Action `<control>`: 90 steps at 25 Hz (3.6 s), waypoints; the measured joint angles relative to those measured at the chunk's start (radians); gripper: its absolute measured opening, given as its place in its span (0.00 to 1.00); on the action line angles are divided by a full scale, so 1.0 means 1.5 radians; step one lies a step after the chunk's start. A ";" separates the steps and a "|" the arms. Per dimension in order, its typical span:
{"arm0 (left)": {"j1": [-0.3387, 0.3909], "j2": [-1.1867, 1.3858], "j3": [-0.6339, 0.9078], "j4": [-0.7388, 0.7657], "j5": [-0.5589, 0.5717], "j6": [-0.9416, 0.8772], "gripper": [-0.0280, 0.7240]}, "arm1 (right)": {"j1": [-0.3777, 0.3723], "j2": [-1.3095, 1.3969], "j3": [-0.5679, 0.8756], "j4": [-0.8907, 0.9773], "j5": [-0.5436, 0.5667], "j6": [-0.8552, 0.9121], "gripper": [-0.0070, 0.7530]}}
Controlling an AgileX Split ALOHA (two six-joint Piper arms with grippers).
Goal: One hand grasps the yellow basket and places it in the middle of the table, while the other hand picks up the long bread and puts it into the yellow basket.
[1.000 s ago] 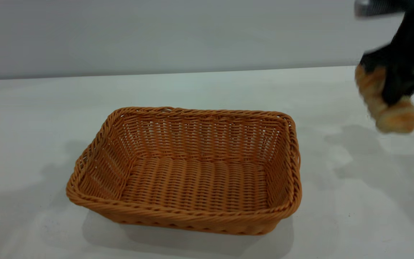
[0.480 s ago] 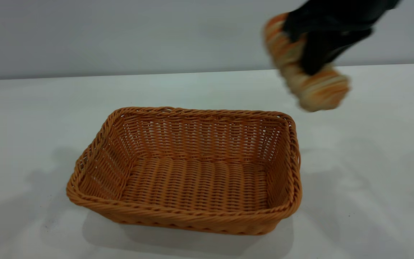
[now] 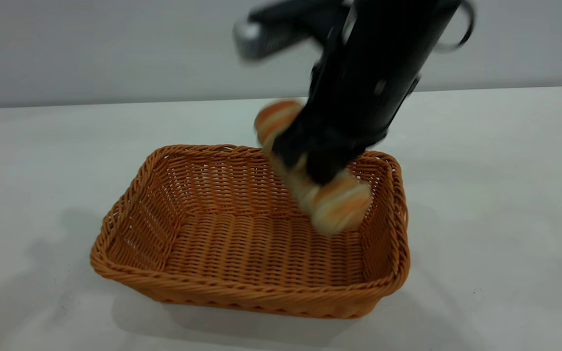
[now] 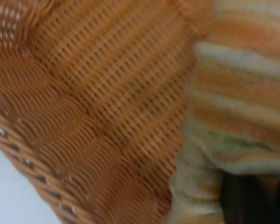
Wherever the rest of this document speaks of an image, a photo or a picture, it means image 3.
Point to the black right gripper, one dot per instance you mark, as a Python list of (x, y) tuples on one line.
[(344, 129)]

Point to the striped spiral bread roll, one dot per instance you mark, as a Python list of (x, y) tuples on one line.
[(339, 204)]

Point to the woven orange wicker basket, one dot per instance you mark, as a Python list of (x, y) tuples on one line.
[(242, 253)]

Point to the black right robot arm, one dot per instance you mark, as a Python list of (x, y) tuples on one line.
[(383, 58)]

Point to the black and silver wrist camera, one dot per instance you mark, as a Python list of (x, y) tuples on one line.
[(271, 31)]

